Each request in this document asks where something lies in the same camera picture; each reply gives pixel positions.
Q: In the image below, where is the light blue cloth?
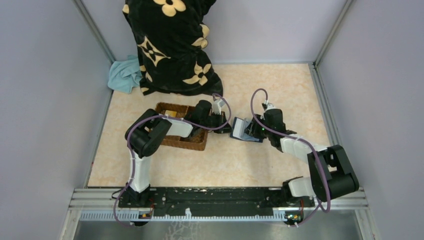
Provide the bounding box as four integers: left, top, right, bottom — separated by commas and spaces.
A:
107, 55, 142, 94

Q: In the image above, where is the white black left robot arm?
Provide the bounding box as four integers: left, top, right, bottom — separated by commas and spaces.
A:
124, 97, 232, 200

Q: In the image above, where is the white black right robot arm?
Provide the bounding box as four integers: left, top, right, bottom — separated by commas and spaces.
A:
245, 108, 360, 203

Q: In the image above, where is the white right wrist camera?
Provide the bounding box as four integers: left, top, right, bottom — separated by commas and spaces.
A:
261, 101, 276, 112

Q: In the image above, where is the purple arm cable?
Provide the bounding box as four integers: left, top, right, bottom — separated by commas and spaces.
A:
112, 93, 233, 229
249, 88, 332, 226

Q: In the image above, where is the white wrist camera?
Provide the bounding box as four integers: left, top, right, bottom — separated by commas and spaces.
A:
211, 98, 226, 116
261, 101, 276, 112

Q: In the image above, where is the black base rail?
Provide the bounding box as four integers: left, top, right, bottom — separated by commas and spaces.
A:
118, 187, 316, 208

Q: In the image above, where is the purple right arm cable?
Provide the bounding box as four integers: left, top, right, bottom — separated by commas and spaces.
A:
249, 88, 332, 226

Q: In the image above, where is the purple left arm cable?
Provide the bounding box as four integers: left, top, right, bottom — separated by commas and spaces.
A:
112, 93, 233, 229

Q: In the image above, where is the gold card in basket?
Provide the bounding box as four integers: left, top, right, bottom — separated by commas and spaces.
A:
164, 110, 178, 118

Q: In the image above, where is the black floral blanket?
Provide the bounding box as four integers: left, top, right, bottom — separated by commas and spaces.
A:
122, 0, 224, 96

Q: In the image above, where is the brown woven divided basket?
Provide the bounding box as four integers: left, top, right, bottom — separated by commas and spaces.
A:
155, 102, 208, 151

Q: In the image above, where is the navy blue card holder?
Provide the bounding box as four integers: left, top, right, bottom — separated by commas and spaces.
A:
229, 117, 263, 143

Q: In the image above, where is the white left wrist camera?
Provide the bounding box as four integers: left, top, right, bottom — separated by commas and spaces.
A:
211, 98, 226, 116

